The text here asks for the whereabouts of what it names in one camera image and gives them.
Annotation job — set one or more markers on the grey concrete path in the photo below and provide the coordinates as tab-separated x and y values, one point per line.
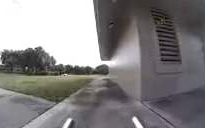
96	103

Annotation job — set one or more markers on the grey building with louvred vent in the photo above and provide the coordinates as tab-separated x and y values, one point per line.
163	80

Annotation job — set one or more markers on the green lawn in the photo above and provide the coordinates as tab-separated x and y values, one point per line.
40	83

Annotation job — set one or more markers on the robot's own part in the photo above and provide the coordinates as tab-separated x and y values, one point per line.
137	122
67	123

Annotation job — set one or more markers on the row of trees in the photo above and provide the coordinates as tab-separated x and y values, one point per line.
26	60

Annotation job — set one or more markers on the dark concrete slab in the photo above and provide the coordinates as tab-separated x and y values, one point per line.
186	110

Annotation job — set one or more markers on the dark asphalt driveway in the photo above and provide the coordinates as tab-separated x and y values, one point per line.
10	106

